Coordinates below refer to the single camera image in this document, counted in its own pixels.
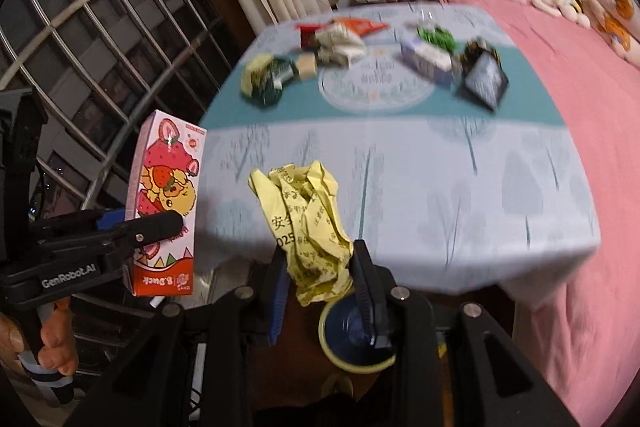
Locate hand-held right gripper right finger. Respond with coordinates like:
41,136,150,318
347,239,581,427

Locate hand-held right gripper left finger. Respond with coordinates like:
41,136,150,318
80,244,301,427

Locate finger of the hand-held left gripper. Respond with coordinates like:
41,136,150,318
35,209,184,269
27,208,127,239

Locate yellow rimmed waste bin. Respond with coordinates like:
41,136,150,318
318,289,398,375

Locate pink strawberry print carton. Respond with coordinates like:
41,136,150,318
124,109,208,297

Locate yellow paper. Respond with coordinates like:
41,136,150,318
248,160,355,307

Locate person's left hand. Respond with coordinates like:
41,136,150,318
0,297,79,379

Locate tree print tablecloth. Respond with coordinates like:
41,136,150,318
197,2,601,295

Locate yellow green crumpled wrapper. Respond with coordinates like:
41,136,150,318
241,54,301,108

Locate metal window grille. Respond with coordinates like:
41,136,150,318
0,0,227,230

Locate small beige box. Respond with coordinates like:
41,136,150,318
295,53,321,82

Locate purple white box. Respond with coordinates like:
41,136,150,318
400,39,463,88

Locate red crumpled wrapper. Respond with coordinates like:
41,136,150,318
295,23,327,46

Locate white crumpled wrapper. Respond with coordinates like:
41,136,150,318
314,27,367,68

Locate orange snack wrapper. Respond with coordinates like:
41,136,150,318
334,18,390,39

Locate pink bedspread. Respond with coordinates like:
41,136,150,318
430,0,640,423

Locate folded floral quilt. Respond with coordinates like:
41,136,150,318
582,0,640,68

